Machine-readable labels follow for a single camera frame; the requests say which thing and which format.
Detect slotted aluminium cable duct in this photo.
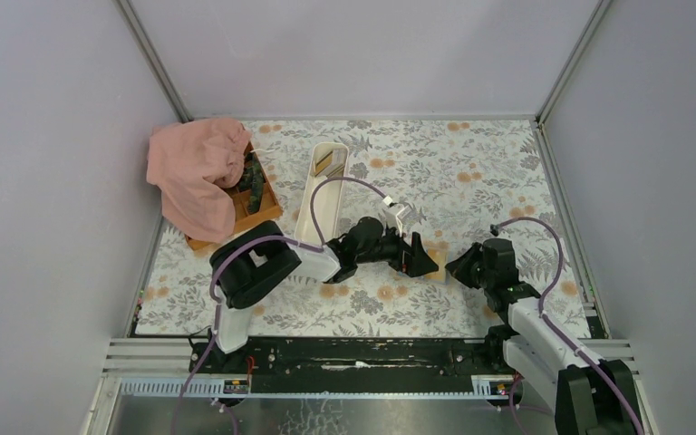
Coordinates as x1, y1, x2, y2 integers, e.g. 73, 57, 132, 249
121, 375, 513, 400

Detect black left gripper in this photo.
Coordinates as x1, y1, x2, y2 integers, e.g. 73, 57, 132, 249
353, 221, 437, 276

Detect long white plastic tray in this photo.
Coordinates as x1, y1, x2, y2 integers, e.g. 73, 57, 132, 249
294, 142, 349, 245

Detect dark green items in organizer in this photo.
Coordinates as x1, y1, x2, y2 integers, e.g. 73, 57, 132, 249
237, 152, 266, 214

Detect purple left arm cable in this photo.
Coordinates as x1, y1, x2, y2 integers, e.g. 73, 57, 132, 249
169, 176, 392, 435

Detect pink crumpled cloth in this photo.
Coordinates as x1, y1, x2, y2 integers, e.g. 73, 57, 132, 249
146, 118, 252, 243

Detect floral patterned table mat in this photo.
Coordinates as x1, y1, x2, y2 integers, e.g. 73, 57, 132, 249
134, 119, 593, 339

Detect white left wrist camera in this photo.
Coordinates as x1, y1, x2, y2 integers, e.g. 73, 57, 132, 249
382, 195, 414, 237

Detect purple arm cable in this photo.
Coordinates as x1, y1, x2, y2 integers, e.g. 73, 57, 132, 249
169, 176, 392, 435
489, 217, 646, 435

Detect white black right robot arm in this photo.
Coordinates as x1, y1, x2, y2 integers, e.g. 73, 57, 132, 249
446, 238, 645, 434

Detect orange wooden organizer tray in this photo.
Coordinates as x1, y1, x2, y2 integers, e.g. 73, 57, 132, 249
184, 141, 284, 251

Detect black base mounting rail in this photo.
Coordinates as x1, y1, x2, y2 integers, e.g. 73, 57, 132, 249
188, 336, 517, 384

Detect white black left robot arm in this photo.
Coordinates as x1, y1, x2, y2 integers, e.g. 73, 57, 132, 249
209, 217, 440, 372

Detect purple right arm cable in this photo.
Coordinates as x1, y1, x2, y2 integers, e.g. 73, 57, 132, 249
489, 217, 646, 435

